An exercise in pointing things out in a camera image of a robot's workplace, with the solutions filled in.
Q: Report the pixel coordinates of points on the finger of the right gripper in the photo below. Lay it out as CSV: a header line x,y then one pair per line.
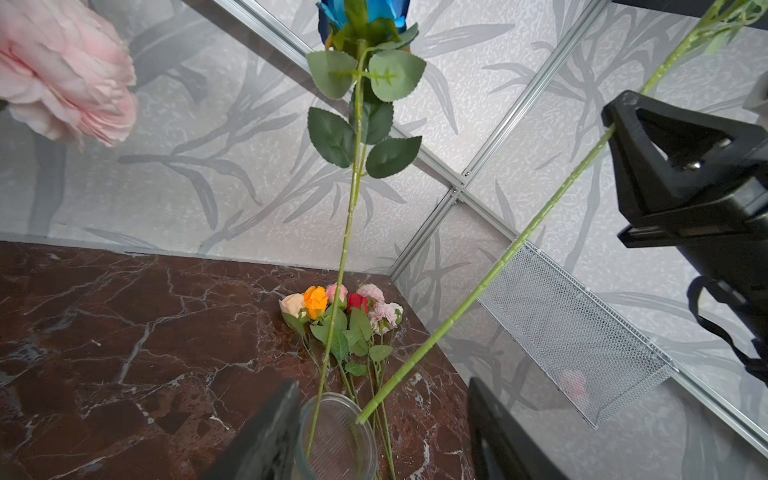
x,y
695,166

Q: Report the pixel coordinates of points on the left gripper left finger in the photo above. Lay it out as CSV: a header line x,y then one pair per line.
x,y
265,447

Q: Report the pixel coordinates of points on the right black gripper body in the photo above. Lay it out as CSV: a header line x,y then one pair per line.
x,y
722,240

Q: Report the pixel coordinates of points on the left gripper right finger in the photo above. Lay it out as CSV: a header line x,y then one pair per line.
x,y
500,447

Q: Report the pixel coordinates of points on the clear frosted glass vase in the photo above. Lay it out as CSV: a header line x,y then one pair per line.
x,y
331,444

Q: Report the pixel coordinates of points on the striped pink peony stem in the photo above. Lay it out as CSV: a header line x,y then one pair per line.
x,y
719,17

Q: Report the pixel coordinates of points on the blue rose stem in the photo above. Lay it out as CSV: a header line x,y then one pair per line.
x,y
366,57

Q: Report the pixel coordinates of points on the small pink flower stem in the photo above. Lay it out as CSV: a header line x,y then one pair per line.
x,y
65,72

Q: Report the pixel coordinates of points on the mixed artificial flower pile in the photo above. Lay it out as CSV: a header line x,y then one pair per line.
x,y
348,335

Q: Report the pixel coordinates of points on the white wire mesh basket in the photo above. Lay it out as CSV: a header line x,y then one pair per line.
x,y
596,358

